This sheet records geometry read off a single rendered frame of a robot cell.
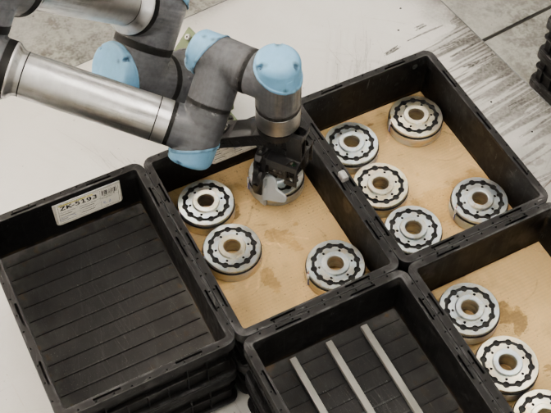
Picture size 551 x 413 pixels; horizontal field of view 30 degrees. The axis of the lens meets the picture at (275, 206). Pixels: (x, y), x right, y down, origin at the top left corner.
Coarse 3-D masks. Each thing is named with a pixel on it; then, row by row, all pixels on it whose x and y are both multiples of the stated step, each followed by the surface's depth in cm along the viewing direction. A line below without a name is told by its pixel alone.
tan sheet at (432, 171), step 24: (408, 96) 203; (360, 120) 200; (384, 120) 200; (384, 144) 196; (432, 144) 196; (456, 144) 196; (408, 168) 193; (432, 168) 193; (456, 168) 193; (480, 168) 193; (408, 192) 190; (432, 192) 190
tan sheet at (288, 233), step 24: (240, 168) 193; (168, 192) 190; (240, 192) 190; (312, 192) 190; (240, 216) 187; (264, 216) 187; (288, 216) 187; (312, 216) 187; (264, 240) 184; (288, 240) 184; (312, 240) 184; (264, 264) 181; (288, 264) 181; (240, 288) 178; (264, 288) 178; (288, 288) 178; (240, 312) 175; (264, 312) 175
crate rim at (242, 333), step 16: (160, 160) 182; (320, 160) 182; (336, 176) 180; (160, 192) 177; (352, 192) 177; (176, 224) 174; (368, 224) 175; (192, 240) 172; (384, 240) 172; (208, 272) 168; (384, 272) 170; (336, 288) 166; (352, 288) 166; (224, 304) 165; (304, 304) 165; (272, 320) 163; (240, 336) 162
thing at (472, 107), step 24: (384, 72) 194; (312, 96) 190; (312, 120) 187; (480, 120) 187; (504, 144) 184; (336, 168) 180; (360, 192) 177; (504, 216) 175; (456, 240) 172; (408, 264) 170
